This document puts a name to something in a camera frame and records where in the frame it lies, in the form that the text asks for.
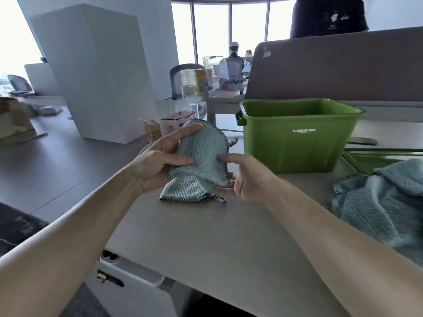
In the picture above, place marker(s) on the person's right hand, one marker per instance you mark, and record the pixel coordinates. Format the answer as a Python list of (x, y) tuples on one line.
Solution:
[(254, 184)]

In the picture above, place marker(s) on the person's left hand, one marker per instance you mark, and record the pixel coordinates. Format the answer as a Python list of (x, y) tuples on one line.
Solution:
[(155, 161)]

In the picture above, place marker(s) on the green plastic storage box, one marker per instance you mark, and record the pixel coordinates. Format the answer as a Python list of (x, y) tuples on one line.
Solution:
[(297, 145)]

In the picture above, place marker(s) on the person's right forearm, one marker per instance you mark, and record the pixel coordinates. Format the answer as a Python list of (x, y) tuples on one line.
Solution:
[(350, 250)]

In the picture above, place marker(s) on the person's left forearm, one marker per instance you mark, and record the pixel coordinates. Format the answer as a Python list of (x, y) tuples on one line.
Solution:
[(62, 241)]

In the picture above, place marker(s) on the clear plastic organizer box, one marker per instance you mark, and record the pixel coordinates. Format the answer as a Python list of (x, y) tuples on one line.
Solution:
[(228, 89)]

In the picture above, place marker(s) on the large white box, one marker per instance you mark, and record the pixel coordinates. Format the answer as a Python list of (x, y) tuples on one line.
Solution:
[(99, 75)]

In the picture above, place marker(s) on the person's black trousers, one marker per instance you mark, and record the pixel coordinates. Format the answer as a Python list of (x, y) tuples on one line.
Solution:
[(218, 308)]

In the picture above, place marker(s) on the orange drink carton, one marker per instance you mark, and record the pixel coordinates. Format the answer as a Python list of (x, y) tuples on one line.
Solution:
[(152, 130)]

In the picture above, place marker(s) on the pink tissue pack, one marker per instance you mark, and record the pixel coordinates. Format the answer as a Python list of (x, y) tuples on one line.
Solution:
[(175, 120)]

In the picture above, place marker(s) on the white power cube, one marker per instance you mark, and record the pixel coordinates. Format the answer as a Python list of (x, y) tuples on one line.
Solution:
[(198, 110)]

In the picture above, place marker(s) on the glass jar white lid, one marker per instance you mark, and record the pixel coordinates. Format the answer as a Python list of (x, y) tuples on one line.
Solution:
[(189, 93)]

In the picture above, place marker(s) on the grey desk riser shelf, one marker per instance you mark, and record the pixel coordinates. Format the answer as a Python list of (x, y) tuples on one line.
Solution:
[(224, 105)]

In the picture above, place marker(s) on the grey office chair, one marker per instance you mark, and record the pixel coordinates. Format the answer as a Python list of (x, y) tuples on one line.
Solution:
[(175, 79)]

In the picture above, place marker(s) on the yellow wipes canister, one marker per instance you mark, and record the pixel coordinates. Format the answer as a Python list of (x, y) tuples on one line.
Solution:
[(202, 82)]

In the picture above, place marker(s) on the green flat plastic lid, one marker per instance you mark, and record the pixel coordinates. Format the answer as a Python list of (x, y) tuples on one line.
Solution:
[(363, 161)]

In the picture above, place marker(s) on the black phone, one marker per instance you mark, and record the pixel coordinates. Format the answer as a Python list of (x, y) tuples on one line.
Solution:
[(362, 140)]

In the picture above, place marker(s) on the brown desk divider panel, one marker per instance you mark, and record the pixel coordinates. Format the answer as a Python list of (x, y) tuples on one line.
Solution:
[(330, 69)]

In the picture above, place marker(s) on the large glass window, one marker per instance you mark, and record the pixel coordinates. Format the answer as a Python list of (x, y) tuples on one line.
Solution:
[(211, 29)]

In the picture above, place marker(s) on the brown paper bag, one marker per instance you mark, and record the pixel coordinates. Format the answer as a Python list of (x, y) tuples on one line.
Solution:
[(13, 118)]

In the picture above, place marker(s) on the dark bag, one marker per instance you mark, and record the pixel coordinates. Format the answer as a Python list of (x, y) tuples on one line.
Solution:
[(16, 227)]

